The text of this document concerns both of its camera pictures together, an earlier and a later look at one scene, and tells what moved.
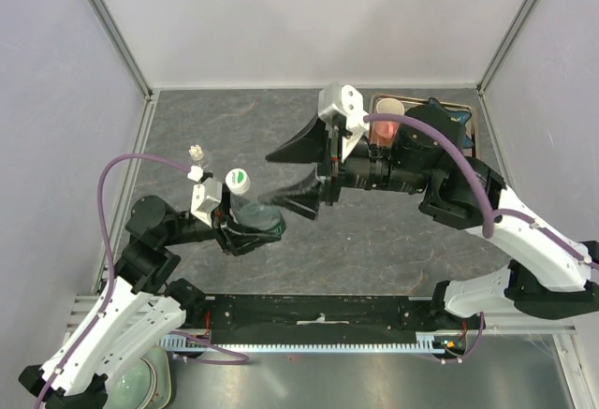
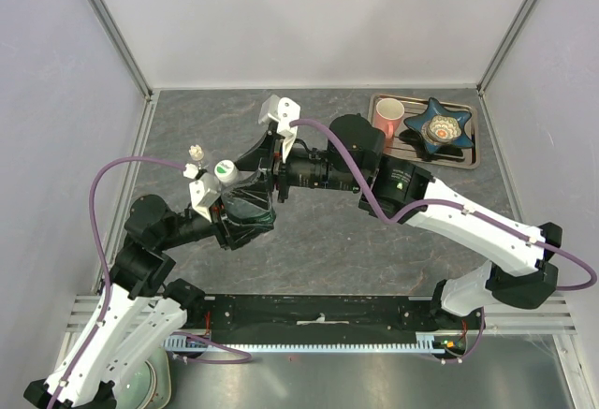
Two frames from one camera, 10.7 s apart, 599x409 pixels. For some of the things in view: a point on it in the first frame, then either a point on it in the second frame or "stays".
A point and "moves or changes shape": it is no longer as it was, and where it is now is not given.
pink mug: (384, 133) stays
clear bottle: (205, 166) stays
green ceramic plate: (158, 357) stays
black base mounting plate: (315, 313) stays
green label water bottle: (255, 215) moves or changes shape
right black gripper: (301, 197) -> (267, 153)
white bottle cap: (237, 181) moves or changes shape
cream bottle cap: (196, 153) stays
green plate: (131, 386) stays
